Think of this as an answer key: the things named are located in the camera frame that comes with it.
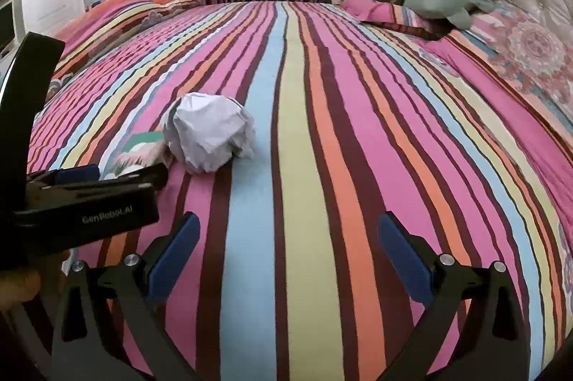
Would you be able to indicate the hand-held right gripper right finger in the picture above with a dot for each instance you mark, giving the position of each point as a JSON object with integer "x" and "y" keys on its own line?
{"x": 403, "y": 260}

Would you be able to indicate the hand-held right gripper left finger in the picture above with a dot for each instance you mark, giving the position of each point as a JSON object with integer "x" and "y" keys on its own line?
{"x": 172, "y": 260}

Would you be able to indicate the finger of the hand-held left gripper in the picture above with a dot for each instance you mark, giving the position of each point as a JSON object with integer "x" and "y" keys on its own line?
{"x": 78, "y": 174}
{"x": 147, "y": 175}

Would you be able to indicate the round paper ball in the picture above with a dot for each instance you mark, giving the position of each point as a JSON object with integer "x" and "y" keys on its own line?
{"x": 208, "y": 130}

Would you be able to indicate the person's left hand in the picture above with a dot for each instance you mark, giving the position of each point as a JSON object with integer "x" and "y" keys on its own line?
{"x": 18, "y": 287}

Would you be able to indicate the striped bed sheet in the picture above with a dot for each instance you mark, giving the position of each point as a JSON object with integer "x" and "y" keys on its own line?
{"x": 313, "y": 184}

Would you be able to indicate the folded patterned quilt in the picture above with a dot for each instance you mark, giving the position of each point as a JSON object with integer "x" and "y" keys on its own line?
{"x": 112, "y": 18}

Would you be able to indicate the pink floral quilt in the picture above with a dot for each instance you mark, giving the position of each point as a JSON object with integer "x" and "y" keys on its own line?
{"x": 523, "y": 58}

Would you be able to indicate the pink striped pillow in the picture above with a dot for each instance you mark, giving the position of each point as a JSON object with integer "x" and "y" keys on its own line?
{"x": 380, "y": 11}

